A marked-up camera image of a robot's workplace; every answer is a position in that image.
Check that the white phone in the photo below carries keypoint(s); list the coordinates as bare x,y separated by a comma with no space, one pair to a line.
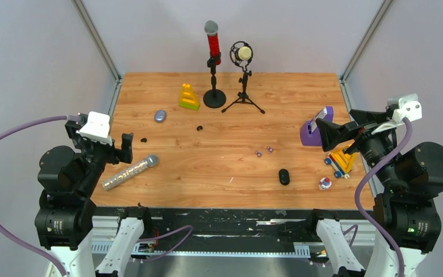
320,115

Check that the red microphone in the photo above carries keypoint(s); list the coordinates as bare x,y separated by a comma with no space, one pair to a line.
211,29

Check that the black round-base mic stand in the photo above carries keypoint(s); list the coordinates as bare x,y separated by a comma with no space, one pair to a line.
214,98

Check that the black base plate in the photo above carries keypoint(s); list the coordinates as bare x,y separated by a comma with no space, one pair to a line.
236,231

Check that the yellow toy vehicle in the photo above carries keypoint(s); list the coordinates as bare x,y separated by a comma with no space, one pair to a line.
341,162

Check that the silver glitter microphone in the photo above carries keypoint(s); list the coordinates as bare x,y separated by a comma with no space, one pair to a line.
130,172

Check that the black earbud charging case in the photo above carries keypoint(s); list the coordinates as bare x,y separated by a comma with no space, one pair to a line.
284,176

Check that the lavender earbud charging case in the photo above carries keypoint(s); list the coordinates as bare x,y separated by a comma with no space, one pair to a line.
160,116

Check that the cream condenser microphone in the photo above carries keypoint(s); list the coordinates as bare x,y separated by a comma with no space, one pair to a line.
241,54

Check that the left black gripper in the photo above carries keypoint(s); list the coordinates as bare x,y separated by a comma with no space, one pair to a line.
126,152

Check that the small red white toy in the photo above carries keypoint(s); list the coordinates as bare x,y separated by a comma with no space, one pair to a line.
324,183

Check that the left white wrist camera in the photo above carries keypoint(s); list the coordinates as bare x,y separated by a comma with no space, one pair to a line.
97,128

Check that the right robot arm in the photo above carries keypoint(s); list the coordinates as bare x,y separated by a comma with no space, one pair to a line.
397,194

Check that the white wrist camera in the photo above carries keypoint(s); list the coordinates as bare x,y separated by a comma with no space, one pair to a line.
404,106
97,128

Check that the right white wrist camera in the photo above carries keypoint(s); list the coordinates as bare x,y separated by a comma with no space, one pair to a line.
404,106

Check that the black tripod mic stand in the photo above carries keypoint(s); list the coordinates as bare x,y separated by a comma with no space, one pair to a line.
243,97

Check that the yellow green toy block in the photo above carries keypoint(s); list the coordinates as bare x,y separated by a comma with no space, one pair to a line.
188,98

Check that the purple phone stand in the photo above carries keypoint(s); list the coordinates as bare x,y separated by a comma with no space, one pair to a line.
314,139

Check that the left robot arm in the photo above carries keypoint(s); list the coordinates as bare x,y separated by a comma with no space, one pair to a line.
69,177

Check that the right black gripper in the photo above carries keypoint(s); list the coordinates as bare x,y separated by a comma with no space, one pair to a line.
330,133

